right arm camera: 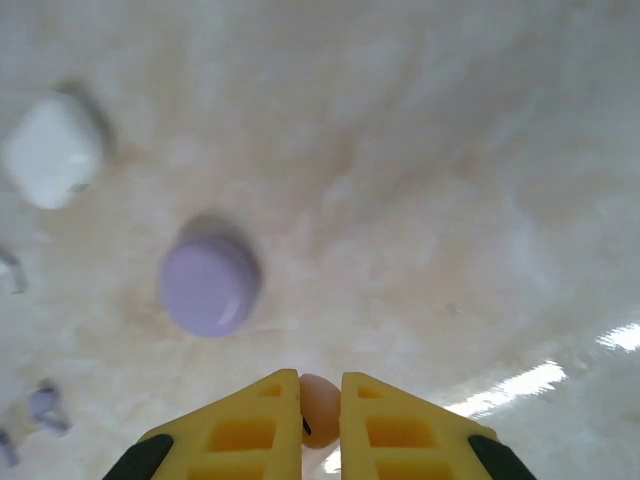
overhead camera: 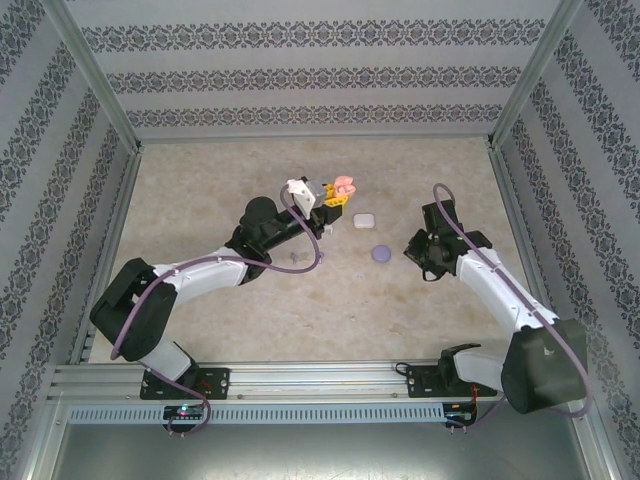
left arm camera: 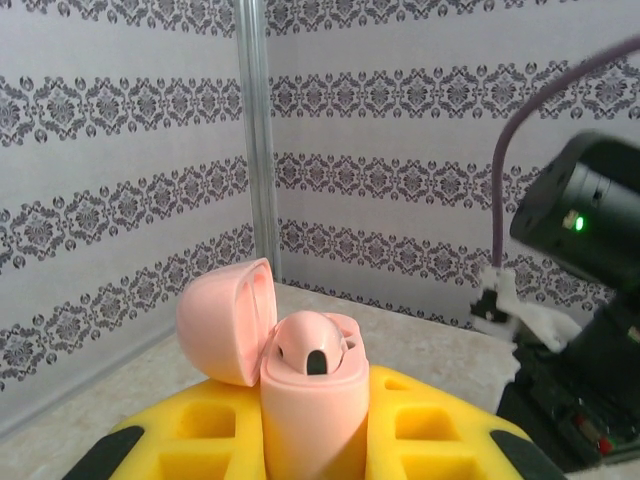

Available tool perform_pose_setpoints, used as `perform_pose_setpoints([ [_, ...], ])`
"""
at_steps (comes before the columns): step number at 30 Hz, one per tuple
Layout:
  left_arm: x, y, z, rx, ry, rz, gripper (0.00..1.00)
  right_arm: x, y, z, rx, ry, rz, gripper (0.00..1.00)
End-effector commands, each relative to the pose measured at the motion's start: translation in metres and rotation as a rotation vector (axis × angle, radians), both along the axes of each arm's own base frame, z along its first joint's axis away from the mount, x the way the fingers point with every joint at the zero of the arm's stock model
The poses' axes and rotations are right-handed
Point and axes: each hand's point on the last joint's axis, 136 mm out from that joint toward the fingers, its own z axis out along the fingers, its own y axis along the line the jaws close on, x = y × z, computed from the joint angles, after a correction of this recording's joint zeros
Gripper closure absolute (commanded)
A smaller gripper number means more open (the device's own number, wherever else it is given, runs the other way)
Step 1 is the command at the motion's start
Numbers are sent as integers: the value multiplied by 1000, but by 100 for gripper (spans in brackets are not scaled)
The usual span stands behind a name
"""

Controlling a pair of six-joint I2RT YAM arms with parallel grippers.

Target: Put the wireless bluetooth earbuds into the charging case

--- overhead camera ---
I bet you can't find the small circuit board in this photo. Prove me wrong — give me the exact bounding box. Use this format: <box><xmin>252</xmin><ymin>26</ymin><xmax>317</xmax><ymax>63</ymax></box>
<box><xmin>444</xmin><ymin>401</ymin><xmax>480</xmax><ymax>427</ymax></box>
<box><xmin>162</xmin><ymin>403</ymin><xmax>207</xmax><ymax>421</ymax></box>

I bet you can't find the grey slotted cable duct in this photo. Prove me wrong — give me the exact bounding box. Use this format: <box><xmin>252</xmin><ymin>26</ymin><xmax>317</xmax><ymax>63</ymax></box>
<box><xmin>66</xmin><ymin>402</ymin><xmax>447</xmax><ymax>426</ymax></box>

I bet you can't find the aluminium frame post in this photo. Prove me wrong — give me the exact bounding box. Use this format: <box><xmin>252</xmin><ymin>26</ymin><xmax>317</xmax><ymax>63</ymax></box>
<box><xmin>485</xmin><ymin>0</ymin><xmax>585</xmax><ymax>151</ymax></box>
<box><xmin>572</xmin><ymin>399</ymin><xmax>631</xmax><ymax>480</ymax></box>
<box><xmin>42</xmin><ymin>0</ymin><xmax>144</xmax><ymax>154</ymax></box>
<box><xmin>9</xmin><ymin>392</ymin><xmax>69</xmax><ymax>480</ymax></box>

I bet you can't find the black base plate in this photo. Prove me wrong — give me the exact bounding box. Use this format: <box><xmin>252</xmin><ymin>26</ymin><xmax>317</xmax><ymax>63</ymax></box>
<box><xmin>403</xmin><ymin>364</ymin><xmax>504</xmax><ymax>400</ymax></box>
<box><xmin>139</xmin><ymin>366</ymin><xmax>232</xmax><ymax>401</ymax></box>

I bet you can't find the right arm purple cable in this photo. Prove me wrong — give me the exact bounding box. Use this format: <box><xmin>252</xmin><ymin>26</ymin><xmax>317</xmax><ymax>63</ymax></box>
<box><xmin>432</xmin><ymin>183</ymin><xmax>594</xmax><ymax>434</ymax></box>

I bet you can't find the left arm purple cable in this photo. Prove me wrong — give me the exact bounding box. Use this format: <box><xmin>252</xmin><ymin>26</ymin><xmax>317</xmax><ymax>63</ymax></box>
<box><xmin>110</xmin><ymin>183</ymin><xmax>321</xmax><ymax>439</ymax></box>

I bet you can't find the grey metal panel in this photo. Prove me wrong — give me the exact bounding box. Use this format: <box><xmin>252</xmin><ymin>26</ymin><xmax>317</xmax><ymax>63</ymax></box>
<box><xmin>49</xmin><ymin>423</ymin><xmax>609</xmax><ymax>480</ymax></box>

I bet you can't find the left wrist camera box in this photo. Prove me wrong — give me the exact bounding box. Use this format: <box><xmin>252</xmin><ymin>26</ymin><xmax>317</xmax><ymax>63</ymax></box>
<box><xmin>282</xmin><ymin>175</ymin><xmax>329</xmax><ymax>217</ymax></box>

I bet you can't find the aluminium side rail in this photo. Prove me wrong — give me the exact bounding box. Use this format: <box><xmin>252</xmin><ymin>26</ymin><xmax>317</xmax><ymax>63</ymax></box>
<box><xmin>67</xmin><ymin>147</ymin><xmax>145</xmax><ymax>365</ymax></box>
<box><xmin>487</xmin><ymin>144</ymin><xmax>571</xmax><ymax>361</ymax></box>

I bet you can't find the aluminium mounting rail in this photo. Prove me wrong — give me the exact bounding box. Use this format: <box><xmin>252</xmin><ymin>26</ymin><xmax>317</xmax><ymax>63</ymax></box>
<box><xmin>49</xmin><ymin>362</ymin><xmax>587</xmax><ymax>402</ymax></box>

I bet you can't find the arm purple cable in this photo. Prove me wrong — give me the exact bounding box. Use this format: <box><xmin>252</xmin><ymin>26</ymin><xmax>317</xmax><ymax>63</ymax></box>
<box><xmin>110</xmin><ymin>183</ymin><xmax>321</xmax><ymax>439</ymax></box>
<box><xmin>432</xmin><ymin>183</ymin><xmax>594</xmax><ymax>434</ymax></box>

